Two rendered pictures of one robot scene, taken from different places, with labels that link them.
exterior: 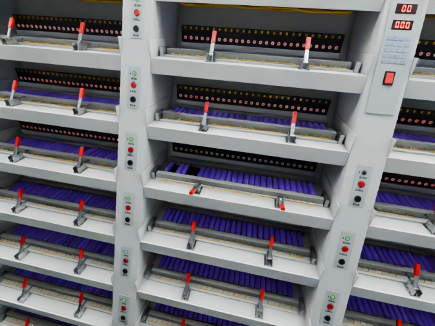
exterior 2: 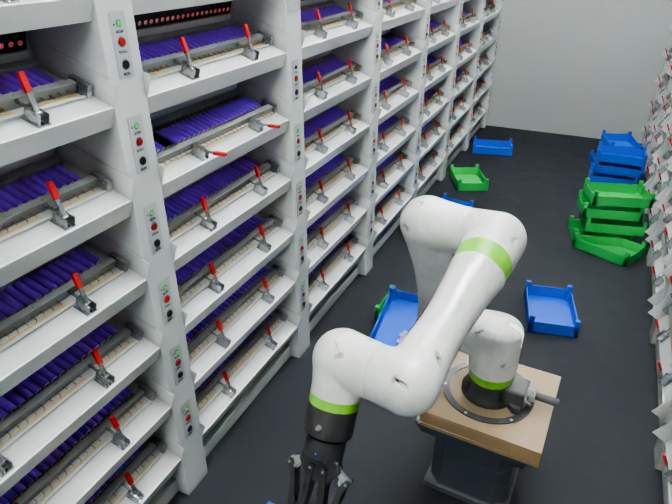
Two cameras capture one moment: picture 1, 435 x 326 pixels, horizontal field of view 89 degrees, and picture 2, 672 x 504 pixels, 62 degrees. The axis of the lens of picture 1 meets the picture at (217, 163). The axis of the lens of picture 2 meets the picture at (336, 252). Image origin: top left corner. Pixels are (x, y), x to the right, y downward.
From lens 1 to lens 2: 1.30 m
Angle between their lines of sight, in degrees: 70
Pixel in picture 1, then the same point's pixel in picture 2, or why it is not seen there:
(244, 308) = (254, 255)
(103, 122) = (92, 118)
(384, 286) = (312, 158)
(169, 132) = (170, 94)
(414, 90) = not seen: outside the picture
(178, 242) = (197, 233)
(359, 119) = (286, 19)
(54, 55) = not seen: outside the picture
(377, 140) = (296, 34)
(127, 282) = (173, 327)
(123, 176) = (138, 187)
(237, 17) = not seen: outside the picture
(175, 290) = (205, 294)
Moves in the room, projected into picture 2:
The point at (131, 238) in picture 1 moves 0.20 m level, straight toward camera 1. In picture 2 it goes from (165, 264) to (248, 261)
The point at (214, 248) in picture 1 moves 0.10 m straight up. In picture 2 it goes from (223, 213) to (219, 181)
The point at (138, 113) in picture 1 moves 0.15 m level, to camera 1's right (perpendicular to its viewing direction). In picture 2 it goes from (134, 83) to (173, 69)
